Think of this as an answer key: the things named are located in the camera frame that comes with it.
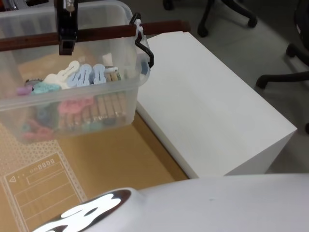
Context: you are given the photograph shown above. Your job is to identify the dark brown wooden bar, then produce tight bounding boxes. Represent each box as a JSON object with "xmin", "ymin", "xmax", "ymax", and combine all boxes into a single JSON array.
[{"xmin": 0, "ymin": 20, "xmax": 191, "ymax": 52}]

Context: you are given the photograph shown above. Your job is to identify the light blue plastic clothes peg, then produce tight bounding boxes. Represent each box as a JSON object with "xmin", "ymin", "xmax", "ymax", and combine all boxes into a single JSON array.
[
  {"xmin": 92, "ymin": 63, "xmax": 107, "ymax": 85},
  {"xmin": 67, "ymin": 64, "xmax": 94, "ymax": 88}
]

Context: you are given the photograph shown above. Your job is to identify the pink plastic clothes peg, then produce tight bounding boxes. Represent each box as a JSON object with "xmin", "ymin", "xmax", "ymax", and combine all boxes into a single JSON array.
[
  {"xmin": 22, "ymin": 125, "xmax": 55, "ymax": 141},
  {"xmin": 57, "ymin": 96, "xmax": 95, "ymax": 115}
]

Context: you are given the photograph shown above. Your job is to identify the purple plastic clothes peg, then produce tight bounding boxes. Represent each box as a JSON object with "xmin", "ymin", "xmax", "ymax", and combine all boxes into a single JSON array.
[{"xmin": 16, "ymin": 86, "xmax": 33, "ymax": 96}]

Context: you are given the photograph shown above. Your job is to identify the white plastic clothes peg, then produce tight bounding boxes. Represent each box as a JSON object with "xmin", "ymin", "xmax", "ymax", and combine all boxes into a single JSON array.
[{"xmin": 42, "ymin": 60, "xmax": 82, "ymax": 90}]

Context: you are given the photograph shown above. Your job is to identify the teal plastic clothes peg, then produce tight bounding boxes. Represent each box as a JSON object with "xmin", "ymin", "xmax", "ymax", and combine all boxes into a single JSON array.
[{"xmin": 32, "ymin": 82, "xmax": 60, "ymax": 94}]

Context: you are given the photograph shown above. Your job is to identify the white box table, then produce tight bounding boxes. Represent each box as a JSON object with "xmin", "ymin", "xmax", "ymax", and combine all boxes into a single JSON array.
[{"xmin": 135, "ymin": 31, "xmax": 298, "ymax": 180}]

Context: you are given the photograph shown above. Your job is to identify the brown printed cardboard sheet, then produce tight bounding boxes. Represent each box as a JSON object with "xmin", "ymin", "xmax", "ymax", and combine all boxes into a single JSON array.
[{"xmin": 0, "ymin": 44, "xmax": 190, "ymax": 232}]

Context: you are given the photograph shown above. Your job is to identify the white robot body shell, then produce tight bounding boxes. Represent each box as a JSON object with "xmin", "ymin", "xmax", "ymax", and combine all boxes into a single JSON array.
[{"xmin": 31, "ymin": 173, "xmax": 309, "ymax": 232}]

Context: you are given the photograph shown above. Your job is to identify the black clamp block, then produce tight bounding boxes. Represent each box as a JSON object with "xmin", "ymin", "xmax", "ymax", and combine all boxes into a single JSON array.
[{"xmin": 55, "ymin": 0, "xmax": 80, "ymax": 56}]

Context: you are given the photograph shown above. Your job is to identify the black bin latch handle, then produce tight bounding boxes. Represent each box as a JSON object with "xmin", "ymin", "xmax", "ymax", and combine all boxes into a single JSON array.
[{"xmin": 129, "ymin": 12, "xmax": 155, "ymax": 68}]

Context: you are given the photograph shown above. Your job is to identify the clear plastic storage bin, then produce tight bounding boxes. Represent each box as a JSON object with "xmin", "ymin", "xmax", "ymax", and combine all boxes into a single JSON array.
[{"xmin": 0, "ymin": 0, "xmax": 155, "ymax": 145}]

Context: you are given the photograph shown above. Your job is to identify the black office chair base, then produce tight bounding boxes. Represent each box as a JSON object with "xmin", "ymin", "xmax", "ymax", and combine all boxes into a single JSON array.
[
  {"xmin": 255, "ymin": 0, "xmax": 309, "ymax": 135},
  {"xmin": 163, "ymin": 0, "xmax": 258, "ymax": 38}
]

